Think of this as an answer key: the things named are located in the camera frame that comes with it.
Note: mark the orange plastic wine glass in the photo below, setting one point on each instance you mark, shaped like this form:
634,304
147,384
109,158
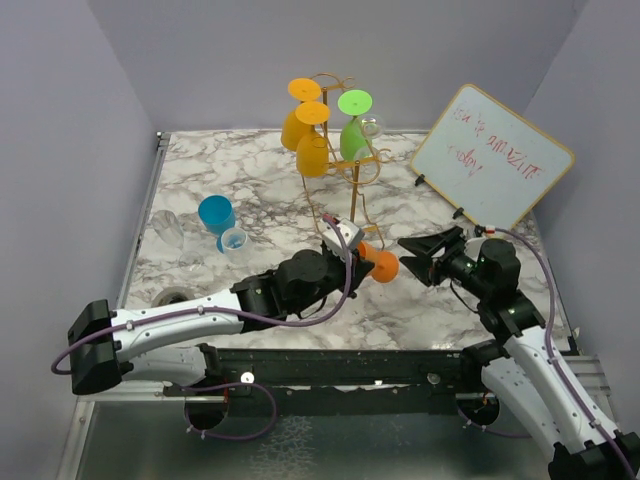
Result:
386,264

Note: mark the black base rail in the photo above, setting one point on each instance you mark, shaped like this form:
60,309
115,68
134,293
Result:
254,382

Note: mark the blue plastic wine glass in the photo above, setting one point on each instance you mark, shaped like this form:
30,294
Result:
217,215

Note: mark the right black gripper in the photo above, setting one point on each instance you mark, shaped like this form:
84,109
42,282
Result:
422,266

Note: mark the green plastic wine glass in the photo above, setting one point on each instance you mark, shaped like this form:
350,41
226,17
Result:
353,103

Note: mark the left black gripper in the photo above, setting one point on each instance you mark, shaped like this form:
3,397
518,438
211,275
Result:
358,270

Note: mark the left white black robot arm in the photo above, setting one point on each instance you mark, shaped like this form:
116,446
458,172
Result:
107,347

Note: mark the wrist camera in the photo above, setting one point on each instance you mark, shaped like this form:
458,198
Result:
334,229
479,231

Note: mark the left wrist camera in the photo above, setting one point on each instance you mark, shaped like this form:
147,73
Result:
334,229

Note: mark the clear glass blue tint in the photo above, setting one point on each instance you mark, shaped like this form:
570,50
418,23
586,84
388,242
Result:
235,244

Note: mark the gold wire glass rack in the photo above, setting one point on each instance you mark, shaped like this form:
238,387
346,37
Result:
327,87

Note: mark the small whiteboard yellow frame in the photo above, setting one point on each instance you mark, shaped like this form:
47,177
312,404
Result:
488,161

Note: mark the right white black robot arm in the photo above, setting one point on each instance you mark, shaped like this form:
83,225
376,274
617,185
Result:
521,365

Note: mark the clear fallen wine glass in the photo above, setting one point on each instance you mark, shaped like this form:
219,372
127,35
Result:
166,225

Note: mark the clear wine glass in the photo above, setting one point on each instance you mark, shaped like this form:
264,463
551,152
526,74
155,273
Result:
166,225
368,127

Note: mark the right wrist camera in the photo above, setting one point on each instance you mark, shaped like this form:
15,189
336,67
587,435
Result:
479,231

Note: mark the aluminium extrusion rail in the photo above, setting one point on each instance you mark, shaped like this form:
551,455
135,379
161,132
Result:
589,373

